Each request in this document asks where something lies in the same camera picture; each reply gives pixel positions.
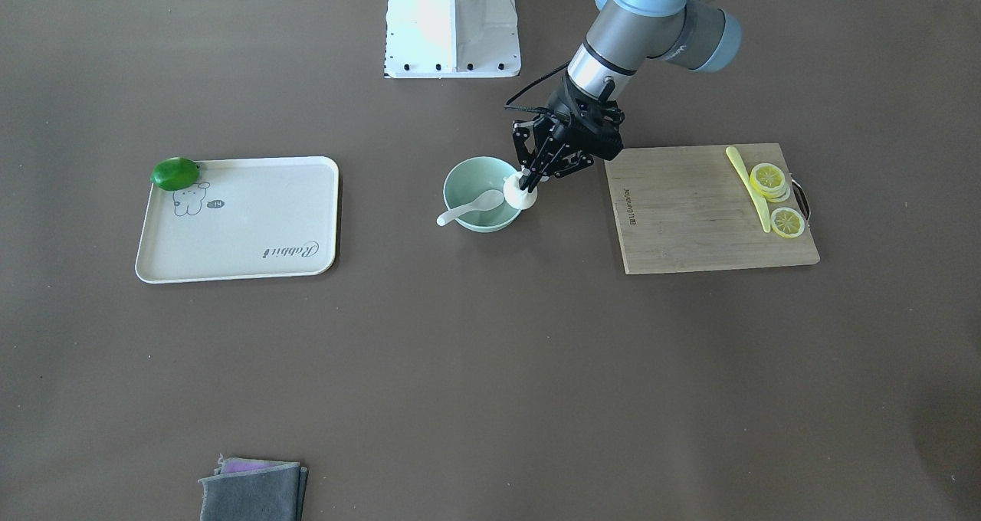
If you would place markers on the white ceramic spoon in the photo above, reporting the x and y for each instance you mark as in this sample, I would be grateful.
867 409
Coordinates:
486 201

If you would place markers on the wooden cutting board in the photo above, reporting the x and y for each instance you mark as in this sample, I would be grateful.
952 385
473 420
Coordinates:
684 209

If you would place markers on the white steamed bun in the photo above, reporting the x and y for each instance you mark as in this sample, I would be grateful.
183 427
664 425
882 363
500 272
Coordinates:
514 196

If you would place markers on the green lime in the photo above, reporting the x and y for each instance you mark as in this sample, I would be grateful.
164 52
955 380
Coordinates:
174 174

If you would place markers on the lemon slice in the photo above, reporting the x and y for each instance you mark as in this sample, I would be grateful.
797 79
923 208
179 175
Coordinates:
787 222
770 181

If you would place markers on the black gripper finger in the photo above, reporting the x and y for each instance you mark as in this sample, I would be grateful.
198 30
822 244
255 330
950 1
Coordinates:
538 166

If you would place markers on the yellow plastic knife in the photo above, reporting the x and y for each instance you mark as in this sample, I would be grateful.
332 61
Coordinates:
759 202

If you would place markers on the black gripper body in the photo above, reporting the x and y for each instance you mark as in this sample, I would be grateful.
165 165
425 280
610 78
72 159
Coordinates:
565 109

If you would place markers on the grey folded cloth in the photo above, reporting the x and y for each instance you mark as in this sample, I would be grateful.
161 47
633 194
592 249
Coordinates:
254 489

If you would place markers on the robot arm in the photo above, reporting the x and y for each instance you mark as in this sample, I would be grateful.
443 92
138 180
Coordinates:
875 81

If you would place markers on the cream plastic tray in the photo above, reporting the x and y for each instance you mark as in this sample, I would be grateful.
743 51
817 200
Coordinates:
243 219

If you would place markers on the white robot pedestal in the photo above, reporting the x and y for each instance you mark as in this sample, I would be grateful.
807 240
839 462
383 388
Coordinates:
463 39

